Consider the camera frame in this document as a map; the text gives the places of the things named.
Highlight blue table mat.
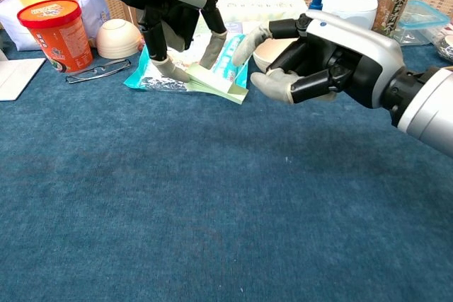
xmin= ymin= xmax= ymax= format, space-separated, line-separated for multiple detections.
xmin=0 ymin=25 xmax=453 ymax=302

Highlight green tea bottle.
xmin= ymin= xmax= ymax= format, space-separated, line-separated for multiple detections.
xmin=371 ymin=0 xmax=422 ymax=40

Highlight black frame eyeglasses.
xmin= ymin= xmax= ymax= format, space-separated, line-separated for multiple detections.
xmin=65 ymin=58 xmax=132 ymax=85

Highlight white rice cooker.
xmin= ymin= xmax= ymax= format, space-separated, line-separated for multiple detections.
xmin=313 ymin=0 xmax=379 ymax=33

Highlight toilet paper roll pack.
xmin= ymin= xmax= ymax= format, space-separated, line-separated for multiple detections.
xmin=215 ymin=0 xmax=309 ymax=24

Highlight red instant noodle cup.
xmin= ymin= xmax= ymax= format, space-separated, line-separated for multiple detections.
xmin=17 ymin=0 xmax=94 ymax=74

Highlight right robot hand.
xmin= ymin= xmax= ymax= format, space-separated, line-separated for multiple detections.
xmin=231 ymin=10 xmax=406 ymax=109

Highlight blue box with grey lid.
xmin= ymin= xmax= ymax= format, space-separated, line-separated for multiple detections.
xmin=0 ymin=50 xmax=47 ymax=102

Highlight pale green sticky note pad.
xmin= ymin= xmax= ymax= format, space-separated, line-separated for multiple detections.
xmin=183 ymin=63 xmax=249 ymax=105

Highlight white tissue paper pack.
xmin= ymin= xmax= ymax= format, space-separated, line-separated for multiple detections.
xmin=0 ymin=0 xmax=111 ymax=52

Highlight small glass bowl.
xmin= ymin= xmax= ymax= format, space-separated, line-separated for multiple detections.
xmin=433 ymin=24 xmax=453 ymax=62

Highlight teal snack package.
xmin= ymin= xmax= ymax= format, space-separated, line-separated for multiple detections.
xmin=123 ymin=31 xmax=251 ymax=94

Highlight beige bowl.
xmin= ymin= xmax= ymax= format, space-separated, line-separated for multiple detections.
xmin=96 ymin=19 xmax=142 ymax=59
xmin=252 ymin=37 xmax=302 ymax=73

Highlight clear container with blue lid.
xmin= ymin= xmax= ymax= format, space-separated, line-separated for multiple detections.
xmin=392 ymin=0 xmax=450 ymax=47

